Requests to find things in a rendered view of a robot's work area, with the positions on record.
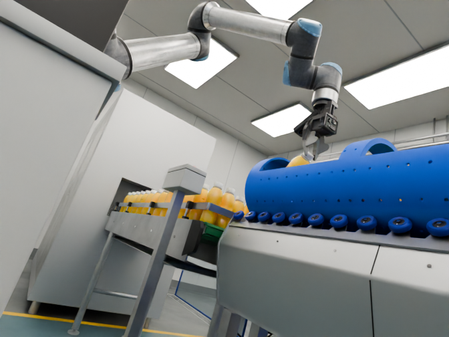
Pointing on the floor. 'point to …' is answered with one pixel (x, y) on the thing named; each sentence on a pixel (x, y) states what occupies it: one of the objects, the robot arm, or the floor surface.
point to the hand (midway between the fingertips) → (309, 155)
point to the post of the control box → (139, 309)
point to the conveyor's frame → (123, 224)
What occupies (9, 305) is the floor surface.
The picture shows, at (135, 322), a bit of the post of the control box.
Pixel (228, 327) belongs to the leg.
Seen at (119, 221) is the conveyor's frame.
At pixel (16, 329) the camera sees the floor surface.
